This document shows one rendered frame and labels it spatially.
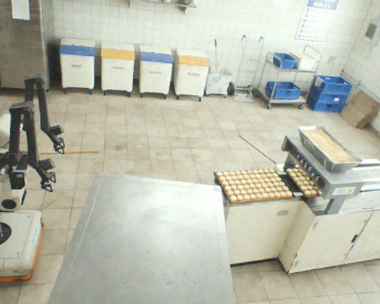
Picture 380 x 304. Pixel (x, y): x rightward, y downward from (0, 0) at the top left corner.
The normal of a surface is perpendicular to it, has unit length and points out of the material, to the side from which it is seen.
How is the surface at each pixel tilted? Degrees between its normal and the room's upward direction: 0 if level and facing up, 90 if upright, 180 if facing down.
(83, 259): 0
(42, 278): 0
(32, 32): 90
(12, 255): 0
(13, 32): 91
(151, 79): 90
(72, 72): 91
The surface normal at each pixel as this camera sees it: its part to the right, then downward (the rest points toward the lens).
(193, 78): 0.13, 0.59
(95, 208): 0.15, -0.82
